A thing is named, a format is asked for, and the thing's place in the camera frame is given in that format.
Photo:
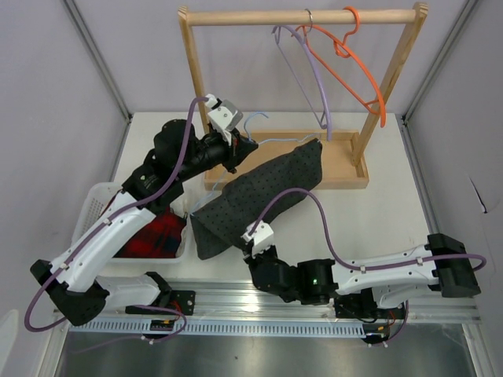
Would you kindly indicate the red plaid garment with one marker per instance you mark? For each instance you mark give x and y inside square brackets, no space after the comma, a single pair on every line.
[161,238]

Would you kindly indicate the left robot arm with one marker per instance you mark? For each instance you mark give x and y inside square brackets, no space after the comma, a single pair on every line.
[72,281]

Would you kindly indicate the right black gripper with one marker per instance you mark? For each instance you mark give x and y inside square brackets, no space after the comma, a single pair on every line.
[252,261]

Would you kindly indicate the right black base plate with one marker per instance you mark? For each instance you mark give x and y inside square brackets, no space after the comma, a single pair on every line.
[362,306]

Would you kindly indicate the dark grey dotted skirt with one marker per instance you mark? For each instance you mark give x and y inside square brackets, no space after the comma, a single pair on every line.
[219,224]

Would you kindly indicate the white plastic basket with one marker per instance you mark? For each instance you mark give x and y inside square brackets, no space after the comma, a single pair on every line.
[97,199]

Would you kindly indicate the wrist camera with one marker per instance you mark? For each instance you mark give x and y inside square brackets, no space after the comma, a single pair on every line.
[223,116]
[259,235]

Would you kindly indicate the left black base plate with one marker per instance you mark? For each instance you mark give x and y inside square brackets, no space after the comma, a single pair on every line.
[179,301]

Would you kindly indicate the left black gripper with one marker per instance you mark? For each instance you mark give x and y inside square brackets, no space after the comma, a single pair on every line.
[236,153]

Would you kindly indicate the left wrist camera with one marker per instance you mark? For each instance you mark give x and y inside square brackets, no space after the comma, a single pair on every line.
[223,116]

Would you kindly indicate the orange plastic hanger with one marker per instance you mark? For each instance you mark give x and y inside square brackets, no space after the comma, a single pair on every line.
[341,49]

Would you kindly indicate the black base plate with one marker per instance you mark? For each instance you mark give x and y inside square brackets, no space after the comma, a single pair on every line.
[362,306]
[179,301]

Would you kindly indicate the wooden clothes rack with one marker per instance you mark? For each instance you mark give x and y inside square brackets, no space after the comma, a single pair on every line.
[336,156]

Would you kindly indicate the aluminium mounting rail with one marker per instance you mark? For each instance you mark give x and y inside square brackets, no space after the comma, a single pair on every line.
[239,300]

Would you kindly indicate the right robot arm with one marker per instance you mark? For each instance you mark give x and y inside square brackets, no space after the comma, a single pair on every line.
[442,265]

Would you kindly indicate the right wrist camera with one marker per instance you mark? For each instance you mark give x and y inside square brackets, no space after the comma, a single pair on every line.
[259,235]

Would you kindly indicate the white slotted cable duct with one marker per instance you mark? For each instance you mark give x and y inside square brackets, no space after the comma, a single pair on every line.
[264,328]

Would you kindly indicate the purple plastic hanger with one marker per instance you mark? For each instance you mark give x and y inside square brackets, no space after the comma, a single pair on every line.
[325,120]

